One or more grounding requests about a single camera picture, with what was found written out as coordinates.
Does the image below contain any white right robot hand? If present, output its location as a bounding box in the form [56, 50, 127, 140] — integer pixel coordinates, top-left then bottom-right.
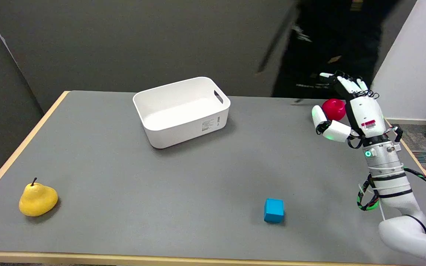
[312, 72, 387, 143]

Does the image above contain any blue cube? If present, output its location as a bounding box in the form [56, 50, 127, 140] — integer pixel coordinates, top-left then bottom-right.
[264, 198, 285, 224]

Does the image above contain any red apple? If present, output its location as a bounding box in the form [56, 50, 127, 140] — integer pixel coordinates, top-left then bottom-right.
[322, 98, 346, 121]

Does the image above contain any person in black clothes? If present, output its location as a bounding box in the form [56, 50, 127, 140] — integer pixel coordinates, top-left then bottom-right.
[257, 0, 402, 105]

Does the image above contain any white plastic storage bin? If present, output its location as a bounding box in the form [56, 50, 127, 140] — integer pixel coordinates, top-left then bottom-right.
[133, 76, 231, 149]

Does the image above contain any yellow pear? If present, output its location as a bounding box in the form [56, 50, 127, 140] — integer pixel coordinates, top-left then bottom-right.
[18, 178, 59, 217]

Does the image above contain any black green looped cable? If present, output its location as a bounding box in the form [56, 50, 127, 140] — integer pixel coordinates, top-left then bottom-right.
[357, 174, 381, 211]

